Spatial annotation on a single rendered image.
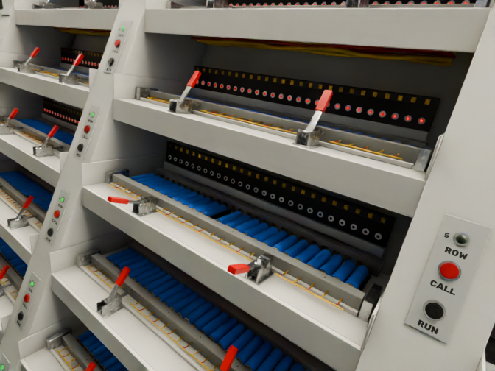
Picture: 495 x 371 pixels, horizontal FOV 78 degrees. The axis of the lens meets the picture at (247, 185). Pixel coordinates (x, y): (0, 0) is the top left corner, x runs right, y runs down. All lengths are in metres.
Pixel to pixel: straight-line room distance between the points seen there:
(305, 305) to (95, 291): 0.45
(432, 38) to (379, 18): 0.07
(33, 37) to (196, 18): 0.86
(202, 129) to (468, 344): 0.44
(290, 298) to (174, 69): 0.61
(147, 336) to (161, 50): 0.61
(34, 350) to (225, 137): 0.65
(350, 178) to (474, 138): 0.13
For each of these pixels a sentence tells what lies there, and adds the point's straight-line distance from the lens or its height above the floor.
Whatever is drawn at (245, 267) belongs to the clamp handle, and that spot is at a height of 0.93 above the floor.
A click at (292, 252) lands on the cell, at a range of 0.50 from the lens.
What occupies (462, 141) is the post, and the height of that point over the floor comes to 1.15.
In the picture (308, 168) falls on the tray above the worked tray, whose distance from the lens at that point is 0.42.
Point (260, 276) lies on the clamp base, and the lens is 0.44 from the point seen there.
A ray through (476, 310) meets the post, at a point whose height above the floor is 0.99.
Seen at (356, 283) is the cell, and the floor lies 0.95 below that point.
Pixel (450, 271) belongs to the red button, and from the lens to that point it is 0.38.
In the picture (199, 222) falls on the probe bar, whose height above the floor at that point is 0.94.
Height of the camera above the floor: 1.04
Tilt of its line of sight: 1 degrees down
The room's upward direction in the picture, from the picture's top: 20 degrees clockwise
